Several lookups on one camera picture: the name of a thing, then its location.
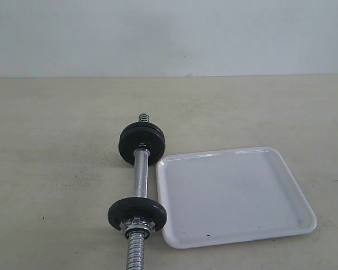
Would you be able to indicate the white plastic tray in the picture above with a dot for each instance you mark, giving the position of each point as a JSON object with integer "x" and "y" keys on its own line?
{"x": 229, "y": 196}

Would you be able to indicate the black weight plate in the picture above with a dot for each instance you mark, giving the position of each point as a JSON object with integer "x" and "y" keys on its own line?
{"x": 142, "y": 124}

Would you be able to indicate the chrome dumbbell bar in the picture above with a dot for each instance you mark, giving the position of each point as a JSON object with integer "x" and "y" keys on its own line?
{"x": 136, "y": 240}

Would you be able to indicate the black weight plate end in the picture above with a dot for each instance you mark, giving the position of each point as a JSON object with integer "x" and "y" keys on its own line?
{"x": 141, "y": 138}
{"x": 141, "y": 207}

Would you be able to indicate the chrome spin-lock collar nut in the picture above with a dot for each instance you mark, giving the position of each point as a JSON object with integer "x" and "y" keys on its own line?
{"x": 137, "y": 224}

